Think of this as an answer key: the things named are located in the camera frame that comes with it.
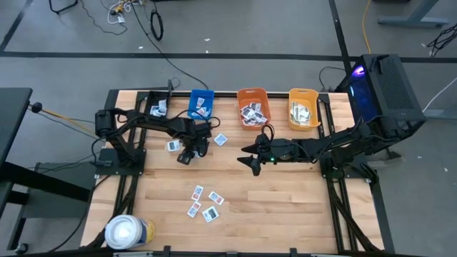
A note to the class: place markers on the white packet dark print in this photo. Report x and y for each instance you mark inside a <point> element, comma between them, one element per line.
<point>256,115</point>
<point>210,214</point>
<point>245,111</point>
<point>255,106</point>
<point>263,120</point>
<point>254,123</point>
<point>173,145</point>
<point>247,121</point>

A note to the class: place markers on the black mesh basket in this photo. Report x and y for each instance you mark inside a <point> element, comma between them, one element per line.
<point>153,96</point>

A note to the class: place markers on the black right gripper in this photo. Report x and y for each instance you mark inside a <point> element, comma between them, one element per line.
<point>271,151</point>

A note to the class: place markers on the black desk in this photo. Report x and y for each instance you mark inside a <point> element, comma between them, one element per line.
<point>12,114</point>

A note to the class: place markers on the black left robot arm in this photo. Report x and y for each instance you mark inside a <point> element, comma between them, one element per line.
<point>157,123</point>

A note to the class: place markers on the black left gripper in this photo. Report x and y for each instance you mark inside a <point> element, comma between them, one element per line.
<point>196,146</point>

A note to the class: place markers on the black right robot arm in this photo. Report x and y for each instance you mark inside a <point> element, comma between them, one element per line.
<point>321,144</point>

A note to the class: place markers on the orange plastic bin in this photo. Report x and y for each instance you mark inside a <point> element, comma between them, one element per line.
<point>250,96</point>

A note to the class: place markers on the white tub yellow label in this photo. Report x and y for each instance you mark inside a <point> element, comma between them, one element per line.
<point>123,232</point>

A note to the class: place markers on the yellow plastic bin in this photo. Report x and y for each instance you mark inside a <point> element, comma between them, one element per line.
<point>303,94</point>

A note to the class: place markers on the black computer tower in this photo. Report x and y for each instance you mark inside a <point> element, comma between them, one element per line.
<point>389,93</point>

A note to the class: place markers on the blue plastic bin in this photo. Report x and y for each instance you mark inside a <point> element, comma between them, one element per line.
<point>207,96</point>

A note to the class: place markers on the desk with grey legs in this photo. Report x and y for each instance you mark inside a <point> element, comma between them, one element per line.
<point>414,20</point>

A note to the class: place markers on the black round knob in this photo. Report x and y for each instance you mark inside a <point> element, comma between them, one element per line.
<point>36,107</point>

